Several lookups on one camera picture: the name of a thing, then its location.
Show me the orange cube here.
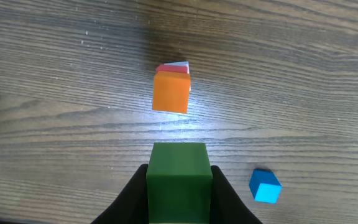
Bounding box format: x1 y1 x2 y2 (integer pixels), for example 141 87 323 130
152 70 192 115

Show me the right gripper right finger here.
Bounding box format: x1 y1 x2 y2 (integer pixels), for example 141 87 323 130
209 164 264 224

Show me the blue cube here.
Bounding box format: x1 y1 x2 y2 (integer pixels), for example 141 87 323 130
248 169 283 205

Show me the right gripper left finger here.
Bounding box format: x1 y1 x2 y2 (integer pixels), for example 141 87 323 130
90 164 150 224

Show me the red cube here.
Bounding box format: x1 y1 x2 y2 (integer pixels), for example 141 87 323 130
155 63 190 75

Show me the green cube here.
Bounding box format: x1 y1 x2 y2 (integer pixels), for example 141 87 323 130
145 142 214 224

